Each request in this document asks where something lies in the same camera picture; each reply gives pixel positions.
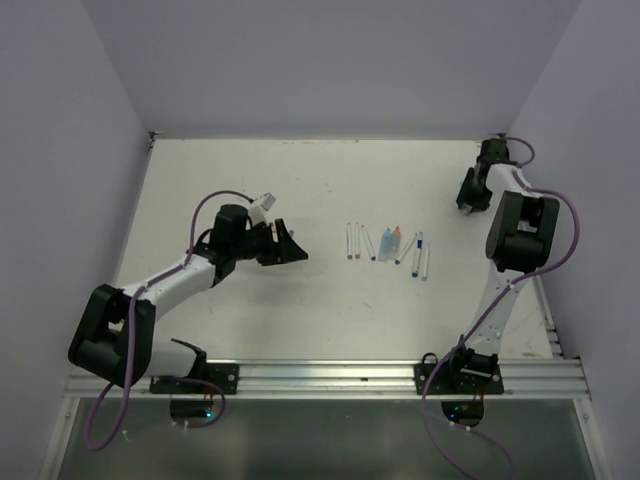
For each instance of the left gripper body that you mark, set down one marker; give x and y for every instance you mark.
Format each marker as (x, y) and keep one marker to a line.
(258, 244)

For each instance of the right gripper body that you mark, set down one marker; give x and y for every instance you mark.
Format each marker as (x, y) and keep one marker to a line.
(483, 189)

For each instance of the peach capped marker pen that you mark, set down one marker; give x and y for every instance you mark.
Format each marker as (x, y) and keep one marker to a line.
(356, 241)

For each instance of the orange highlighter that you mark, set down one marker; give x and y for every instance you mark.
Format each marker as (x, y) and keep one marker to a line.
(395, 242)

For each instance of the purple capped marker pen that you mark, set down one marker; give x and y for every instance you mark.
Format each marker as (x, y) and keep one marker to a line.
(368, 243)

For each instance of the dark blue capped marker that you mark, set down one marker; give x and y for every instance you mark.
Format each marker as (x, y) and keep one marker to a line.
(417, 256)

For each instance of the light blue capped marker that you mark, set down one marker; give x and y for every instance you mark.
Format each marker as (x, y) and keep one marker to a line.
(405, 250)

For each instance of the light blue highlighter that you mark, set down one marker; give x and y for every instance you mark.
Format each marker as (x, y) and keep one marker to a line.
(385, 245)

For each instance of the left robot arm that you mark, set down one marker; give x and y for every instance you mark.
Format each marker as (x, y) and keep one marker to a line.
(115, 336)

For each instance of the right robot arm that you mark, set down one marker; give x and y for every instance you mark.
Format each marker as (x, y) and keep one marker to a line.
(518, 245)

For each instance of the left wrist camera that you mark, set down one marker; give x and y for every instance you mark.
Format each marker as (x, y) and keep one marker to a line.
(262, 205)

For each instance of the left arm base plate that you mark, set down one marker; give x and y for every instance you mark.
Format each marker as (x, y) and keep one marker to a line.
(224, 375)

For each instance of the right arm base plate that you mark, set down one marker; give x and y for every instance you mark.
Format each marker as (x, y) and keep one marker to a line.
(466, 373)

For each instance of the aluminium rail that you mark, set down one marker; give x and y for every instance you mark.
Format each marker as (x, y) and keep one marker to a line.
(529, 379)

